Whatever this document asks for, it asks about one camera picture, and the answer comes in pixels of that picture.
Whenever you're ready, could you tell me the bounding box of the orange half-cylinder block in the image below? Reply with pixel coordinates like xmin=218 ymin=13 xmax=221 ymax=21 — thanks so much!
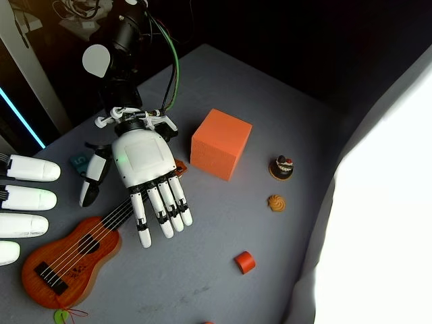
xmin=234 ymin=250 xmax=257 ymax=275

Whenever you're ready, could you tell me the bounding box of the orange ukulele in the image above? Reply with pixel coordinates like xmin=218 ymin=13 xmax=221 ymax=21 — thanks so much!
xmin=21 ymin=158 xmax=187 ymax=310

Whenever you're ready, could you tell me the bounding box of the large orange cube block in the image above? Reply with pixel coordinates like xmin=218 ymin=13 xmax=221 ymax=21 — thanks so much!
xmin=190 ymin=108 xmax=253 ymax=182

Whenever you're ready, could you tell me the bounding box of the toy chocolate cake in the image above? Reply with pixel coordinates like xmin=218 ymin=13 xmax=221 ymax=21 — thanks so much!
xmin=269 ymin=155 xmax=294 ymax=182

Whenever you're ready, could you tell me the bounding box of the green cable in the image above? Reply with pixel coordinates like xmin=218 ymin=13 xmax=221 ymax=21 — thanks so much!
xmin=146 ymin=11 xmax=180 ymax=111

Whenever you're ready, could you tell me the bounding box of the cyan light strip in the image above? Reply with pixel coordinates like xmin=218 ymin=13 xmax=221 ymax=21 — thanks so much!
xmin=0 ymin=86 xmax=47 ymax=149

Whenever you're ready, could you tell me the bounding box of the toy swirl cookie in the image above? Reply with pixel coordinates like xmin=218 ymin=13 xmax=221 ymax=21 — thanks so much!
xmin=267 ymin=194 xmax=287 ymax=213

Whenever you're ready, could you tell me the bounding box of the white frame post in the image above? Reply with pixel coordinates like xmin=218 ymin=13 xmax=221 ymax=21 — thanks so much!
xmin=0 ymin=0 xmax=74 ymax=136

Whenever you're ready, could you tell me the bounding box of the teal number five block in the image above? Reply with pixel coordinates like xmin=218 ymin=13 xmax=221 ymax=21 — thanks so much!
xmin=70 ymin=153 xmax=90 ymax=176

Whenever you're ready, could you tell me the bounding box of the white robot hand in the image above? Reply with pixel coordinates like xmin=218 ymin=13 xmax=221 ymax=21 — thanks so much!
xmin=79 ymin=129 xmax=194 ymax=249
xmin=0 ymin=153 xmax=62 ymax=266

